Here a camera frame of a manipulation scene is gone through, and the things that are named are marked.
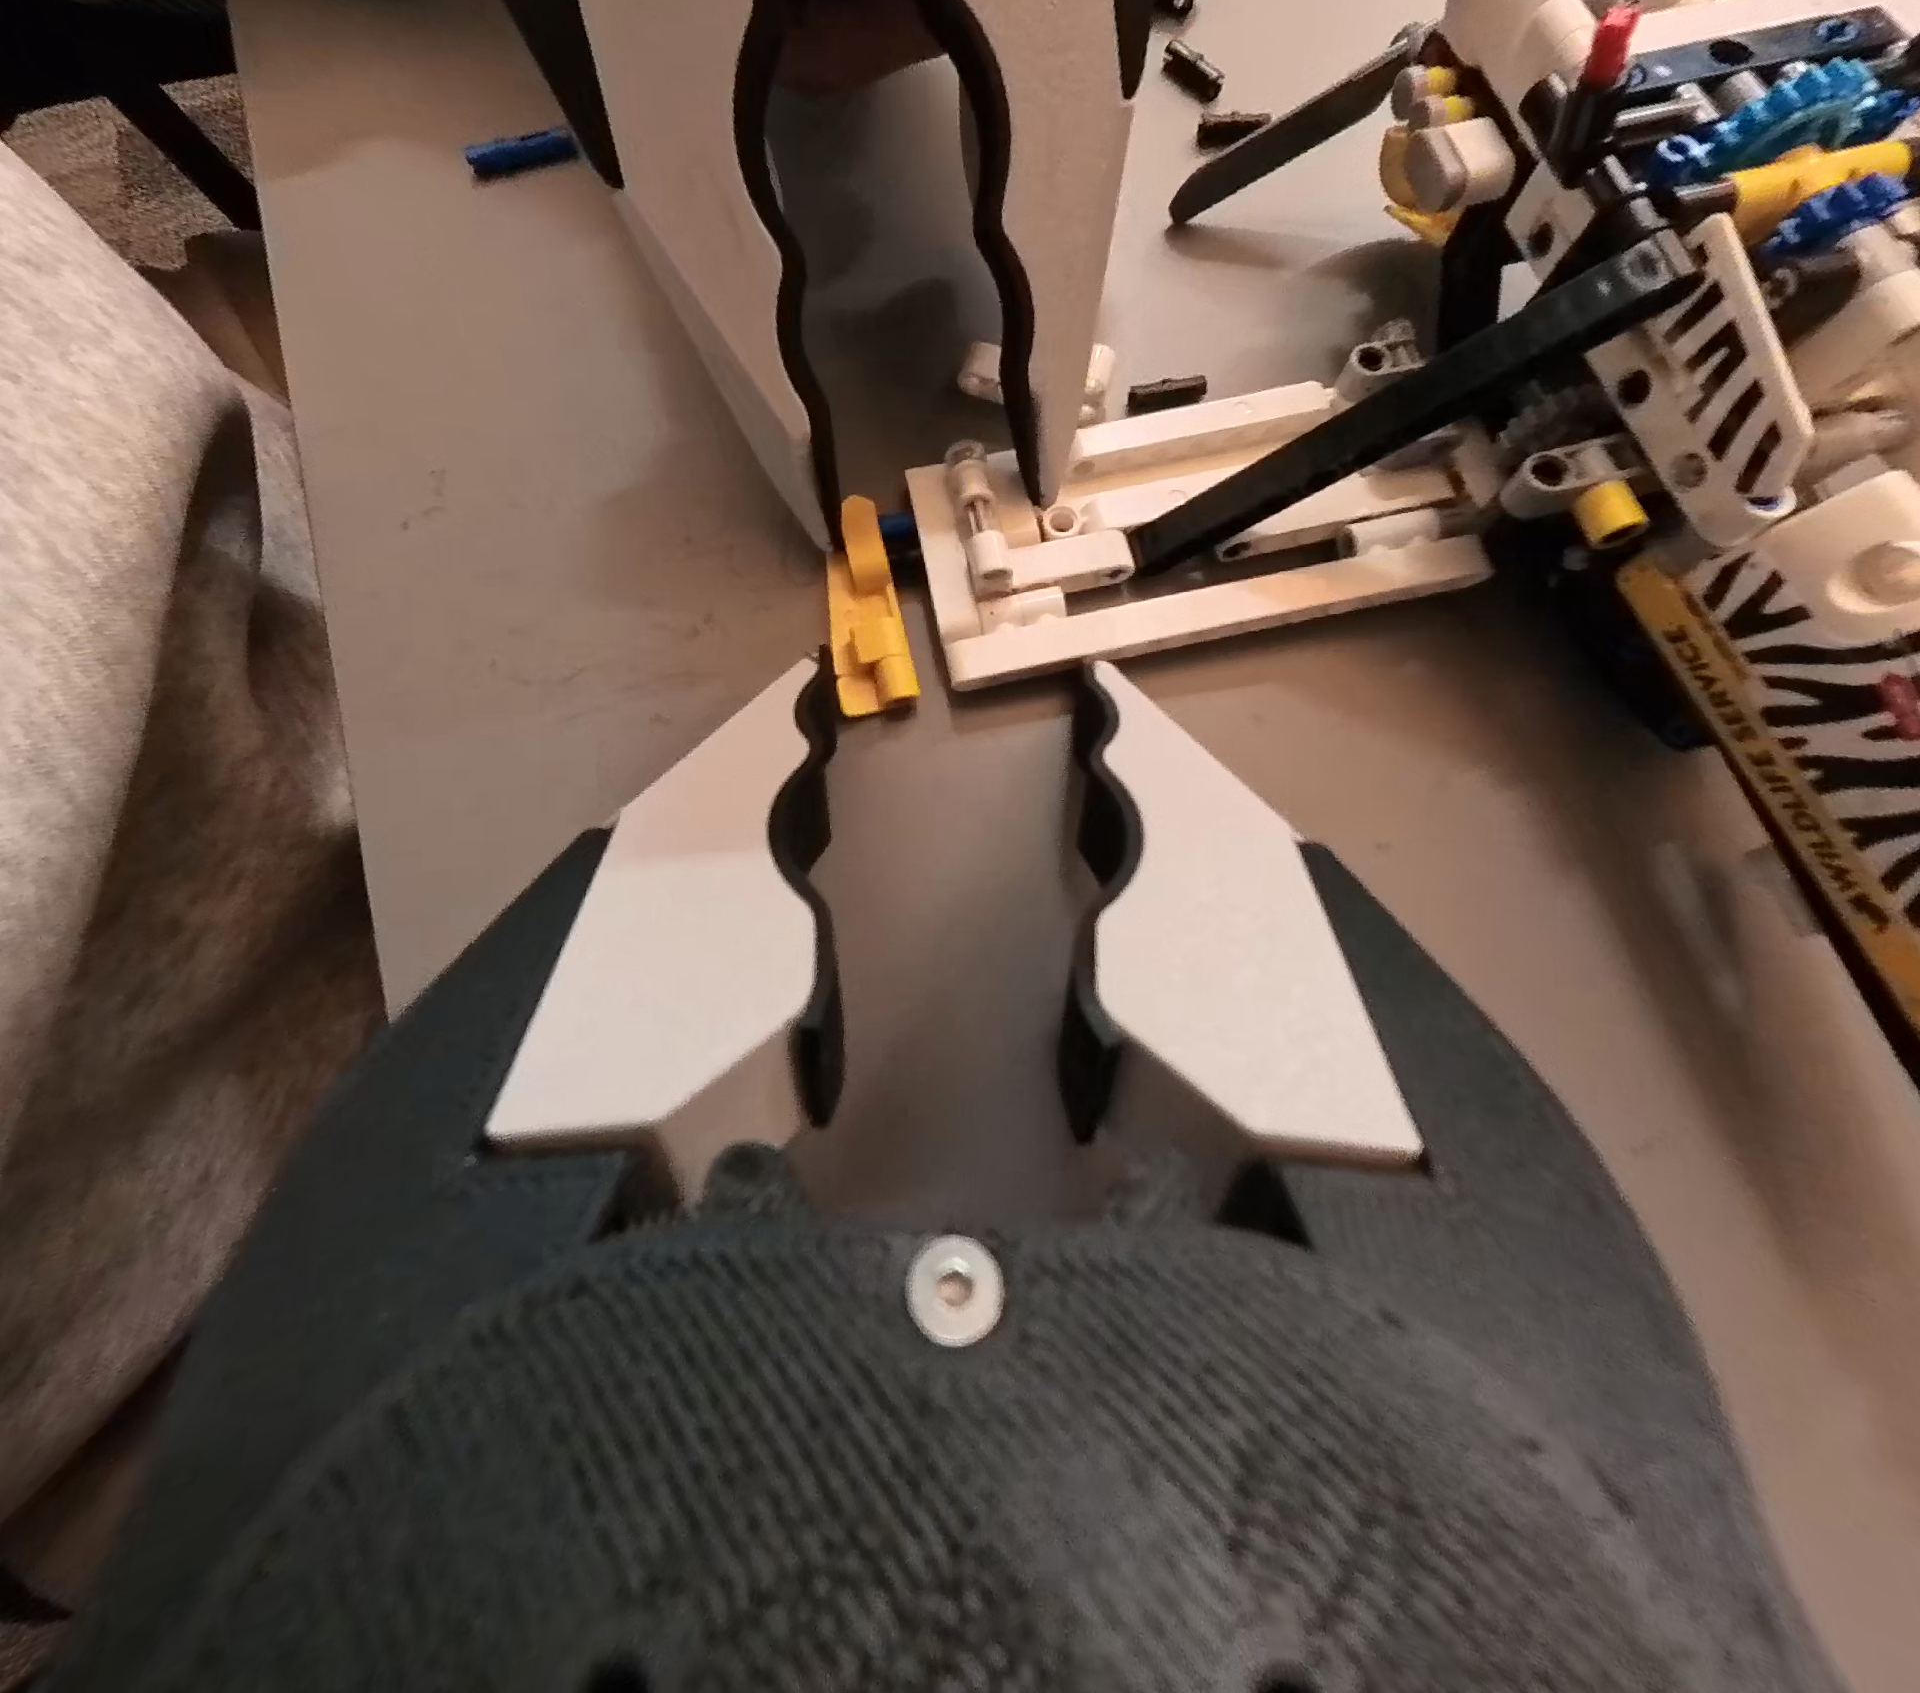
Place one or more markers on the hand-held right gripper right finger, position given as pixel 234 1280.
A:
pixel 1245 990

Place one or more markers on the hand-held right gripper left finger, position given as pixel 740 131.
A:
pixel 673 975

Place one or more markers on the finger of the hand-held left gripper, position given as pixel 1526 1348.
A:
pixel 1049 75
pixel 659 75

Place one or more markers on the lego helicopter model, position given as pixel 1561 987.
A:
pixel 1200 614

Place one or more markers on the yellow lego piece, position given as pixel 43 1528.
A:
pixel 862 629

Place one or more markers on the black lego pin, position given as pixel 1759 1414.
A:
pixel 1195 68
pixel 1167 388
pixel 1238 126

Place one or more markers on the blue lego pin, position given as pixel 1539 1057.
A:
pixel 517 148

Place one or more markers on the white lego connector piece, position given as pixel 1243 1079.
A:
pixel 984 369

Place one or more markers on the person's left hand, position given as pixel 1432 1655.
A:
pixel 848 27

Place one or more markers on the black metal frame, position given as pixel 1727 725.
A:
pixel 135 90

